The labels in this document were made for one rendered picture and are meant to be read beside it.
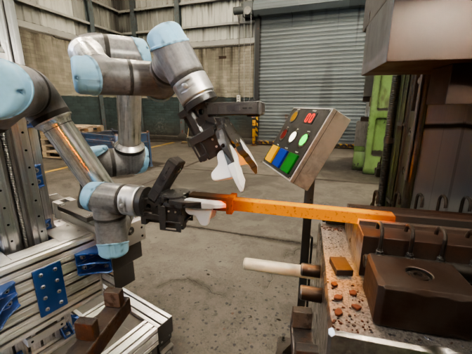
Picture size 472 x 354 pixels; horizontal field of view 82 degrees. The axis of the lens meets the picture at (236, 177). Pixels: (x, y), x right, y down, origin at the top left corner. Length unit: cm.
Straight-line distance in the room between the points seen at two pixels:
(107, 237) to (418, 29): 73
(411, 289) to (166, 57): 54
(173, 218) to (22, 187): 70
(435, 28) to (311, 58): 810
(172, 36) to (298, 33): 819
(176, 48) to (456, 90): 47
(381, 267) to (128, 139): 95
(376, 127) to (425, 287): 503
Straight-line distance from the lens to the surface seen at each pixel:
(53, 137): 85
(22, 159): 119
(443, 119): 79
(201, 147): 56
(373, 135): 539
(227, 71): 911
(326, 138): 97
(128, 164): 119
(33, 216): 124
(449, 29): 51
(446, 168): 81
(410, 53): 49
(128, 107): 109
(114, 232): 75
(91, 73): 63
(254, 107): 54
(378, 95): 540
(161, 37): 59
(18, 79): 70
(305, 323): 32
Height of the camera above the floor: 121
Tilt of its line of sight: 15 degrees down
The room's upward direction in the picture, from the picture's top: straight up
